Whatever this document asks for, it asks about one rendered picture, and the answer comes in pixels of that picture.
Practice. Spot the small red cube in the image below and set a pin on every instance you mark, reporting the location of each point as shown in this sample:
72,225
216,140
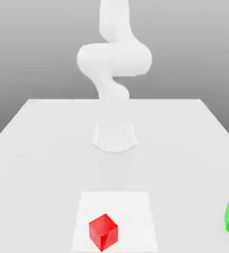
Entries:
102,231

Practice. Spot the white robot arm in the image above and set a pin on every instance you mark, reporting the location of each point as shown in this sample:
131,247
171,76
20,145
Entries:
114,59

